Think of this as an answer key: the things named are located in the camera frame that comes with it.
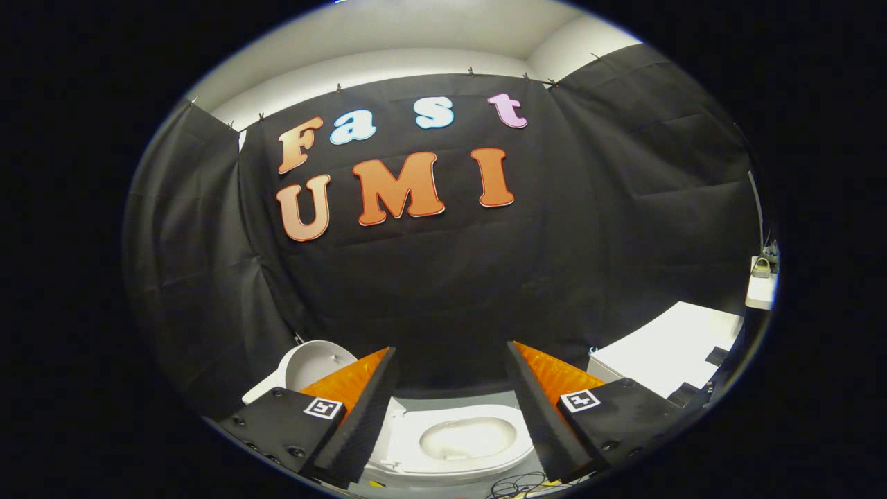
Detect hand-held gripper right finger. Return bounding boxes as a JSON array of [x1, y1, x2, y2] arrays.
[[504, 341, 683, 484]]

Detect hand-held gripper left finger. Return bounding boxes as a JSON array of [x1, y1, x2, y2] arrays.
[[216, 347, 401, 490]]

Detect white toilet lid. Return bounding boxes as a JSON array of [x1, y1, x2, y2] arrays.
[[243, 340, 360, 406]]

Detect white toilet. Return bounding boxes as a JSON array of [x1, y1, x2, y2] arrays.
[[360, 395, 536, 487]]

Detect white drawer cabinet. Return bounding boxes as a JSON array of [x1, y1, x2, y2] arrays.
[[588, 301, 744, 401]]

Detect black backdrop cloth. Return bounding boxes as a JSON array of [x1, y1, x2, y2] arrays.
[[123, 43, 763, 420]]

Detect white shelf board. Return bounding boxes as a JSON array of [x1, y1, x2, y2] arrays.
[[745, 256, 778, 310]]

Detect black floor cables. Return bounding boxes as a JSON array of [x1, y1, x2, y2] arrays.
[[485, 471, 576, 499]]

